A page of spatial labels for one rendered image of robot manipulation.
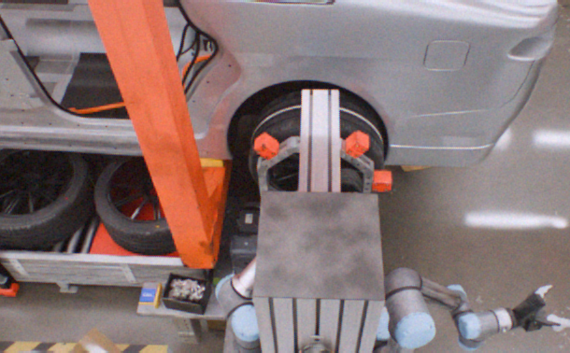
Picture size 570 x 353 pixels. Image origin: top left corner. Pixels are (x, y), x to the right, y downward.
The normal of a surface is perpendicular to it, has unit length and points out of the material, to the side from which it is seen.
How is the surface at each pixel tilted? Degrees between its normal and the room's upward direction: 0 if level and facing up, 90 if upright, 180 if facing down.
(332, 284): 0
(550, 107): 0
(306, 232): 0
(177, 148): 90
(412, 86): 90
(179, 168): 90
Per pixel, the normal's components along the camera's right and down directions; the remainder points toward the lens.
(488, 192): -0.03, -0.60
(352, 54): -0.07, 0.80
